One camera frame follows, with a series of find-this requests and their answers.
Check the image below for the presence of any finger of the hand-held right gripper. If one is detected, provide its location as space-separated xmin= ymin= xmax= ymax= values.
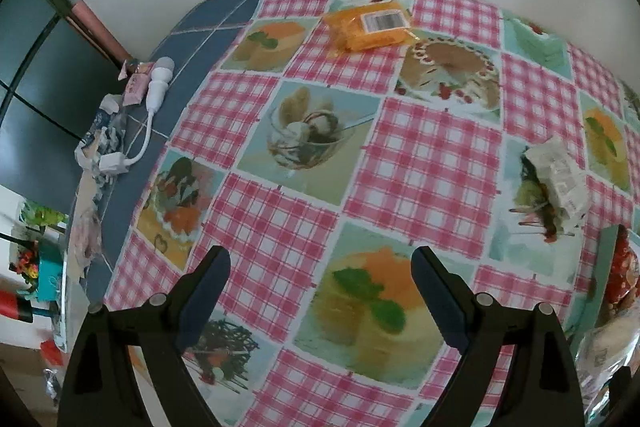
xmin=606 ymin=364 xmax=634 ymax=427

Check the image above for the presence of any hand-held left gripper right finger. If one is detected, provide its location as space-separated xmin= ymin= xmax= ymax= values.
xmin=411 ymin=245 xmax=586 ymax=427

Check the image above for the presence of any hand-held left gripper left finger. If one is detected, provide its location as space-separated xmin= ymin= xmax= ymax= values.
xmin=57 ymin=245 xmax=232 ymax=427

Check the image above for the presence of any teal shallow box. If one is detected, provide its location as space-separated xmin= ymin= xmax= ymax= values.
xmin=587 ymin=223 xmax=640 ymax=427

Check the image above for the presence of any pale paper wrapper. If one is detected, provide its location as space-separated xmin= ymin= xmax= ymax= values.
xmin=65 ymin=177 xmax=108 ymax=283

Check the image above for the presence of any small teal box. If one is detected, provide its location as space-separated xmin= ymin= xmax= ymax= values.
xmin=35 ymin=247 xmax=66 ymax=303

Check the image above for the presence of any beige small snack packet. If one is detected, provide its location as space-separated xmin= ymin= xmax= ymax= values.
xmin=522 ymin=136 xmax=591 ymax=228

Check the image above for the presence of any red and black object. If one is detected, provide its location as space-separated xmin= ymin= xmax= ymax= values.
xmin=0 ymin=289 xmax=36 ymax=323

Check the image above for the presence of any crumpled blue and white wrapper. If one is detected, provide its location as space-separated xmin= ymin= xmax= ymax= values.
xmin=74 ymin=94 xmax=126 ymax=180

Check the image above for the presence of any small pink candy wrapper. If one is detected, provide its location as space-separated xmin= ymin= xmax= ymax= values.
xmin=117 ymin=61 xmax=156 ymax=108

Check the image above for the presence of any dark glass cabinet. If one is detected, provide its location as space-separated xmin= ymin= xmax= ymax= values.
xmin=0 ymin=0 xmax=126 ymax=208

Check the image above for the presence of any orange snack packet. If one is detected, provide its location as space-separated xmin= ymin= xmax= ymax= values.
xmin=322 ymin=0 xmax=416 ymax=54

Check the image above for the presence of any pink wooden strip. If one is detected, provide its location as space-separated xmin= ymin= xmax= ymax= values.
xmin=70 ymin=0 xmax=133 ymax=62

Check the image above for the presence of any white charger cable with adapter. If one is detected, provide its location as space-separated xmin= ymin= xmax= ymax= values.
xmin=99 ymin=57 xmax=176 ymax=175

